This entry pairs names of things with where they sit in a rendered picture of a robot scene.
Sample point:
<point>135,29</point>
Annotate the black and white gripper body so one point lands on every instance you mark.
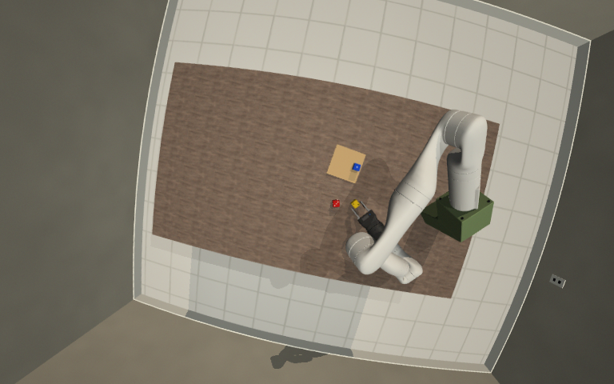
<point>370,222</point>

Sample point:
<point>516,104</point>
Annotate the tan flat mat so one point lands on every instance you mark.
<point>342,163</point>

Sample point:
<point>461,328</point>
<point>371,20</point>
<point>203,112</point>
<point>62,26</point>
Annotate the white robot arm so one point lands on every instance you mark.
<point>457,128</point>

